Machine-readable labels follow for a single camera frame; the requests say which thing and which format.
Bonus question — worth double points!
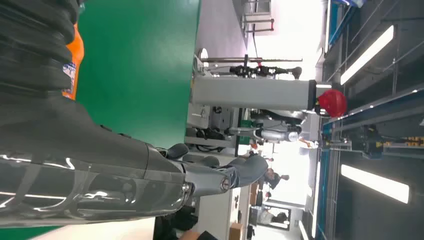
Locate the green table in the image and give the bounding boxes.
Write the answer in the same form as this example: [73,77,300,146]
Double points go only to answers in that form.
[0,0,202,240]

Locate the small cardboard box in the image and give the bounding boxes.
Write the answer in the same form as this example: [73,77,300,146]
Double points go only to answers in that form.
[229,222,245,240]

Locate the white machine stand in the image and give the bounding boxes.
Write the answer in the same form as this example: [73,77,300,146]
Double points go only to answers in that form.
[191,75,332,112]

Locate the background person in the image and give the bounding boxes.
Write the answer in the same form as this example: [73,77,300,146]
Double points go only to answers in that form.
[263,168,291,200]

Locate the long ceiling light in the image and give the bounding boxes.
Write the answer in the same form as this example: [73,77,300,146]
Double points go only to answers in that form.
[341,164,410,205]
[340,24,395,86]

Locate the black handlebar device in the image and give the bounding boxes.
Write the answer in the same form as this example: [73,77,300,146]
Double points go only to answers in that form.
[228,64,303,80]

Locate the metal frame rack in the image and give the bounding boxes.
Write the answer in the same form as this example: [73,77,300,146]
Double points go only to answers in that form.
[241,0,276,34]

